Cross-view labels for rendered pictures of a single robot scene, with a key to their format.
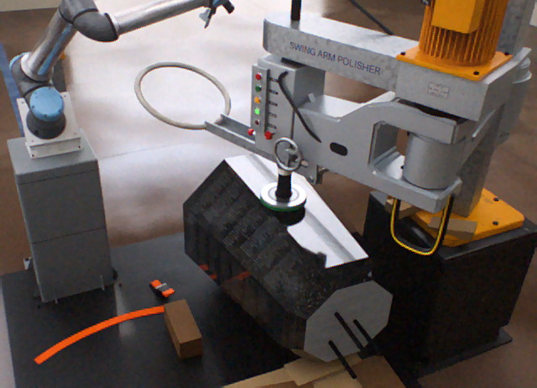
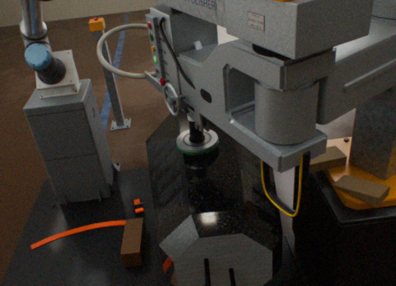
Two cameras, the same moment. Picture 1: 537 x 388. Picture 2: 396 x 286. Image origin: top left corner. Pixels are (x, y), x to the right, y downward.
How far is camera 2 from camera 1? 121 cm
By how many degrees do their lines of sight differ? 22
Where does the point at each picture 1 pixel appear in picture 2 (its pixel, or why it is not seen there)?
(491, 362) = not seen: outside the picture
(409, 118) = (244, 60)
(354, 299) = (224, 249)
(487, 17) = not seen: outside the picture
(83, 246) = (81, 167)
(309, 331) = (179, 271)
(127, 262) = (125, 182)
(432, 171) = (273, 123)
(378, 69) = (214, 3)
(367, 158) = (224, 105)
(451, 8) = not seen: outside the picture
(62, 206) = (60, 135)
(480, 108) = (293, 40)
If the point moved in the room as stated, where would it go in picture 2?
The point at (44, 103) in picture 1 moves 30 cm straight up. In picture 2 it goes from (33, 55) to (16, 5)
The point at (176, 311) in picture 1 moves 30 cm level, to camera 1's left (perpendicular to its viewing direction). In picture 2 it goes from (131, 227) to (93, 218)
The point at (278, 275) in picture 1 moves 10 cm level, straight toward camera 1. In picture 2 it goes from (167, 213) to (155, 227)
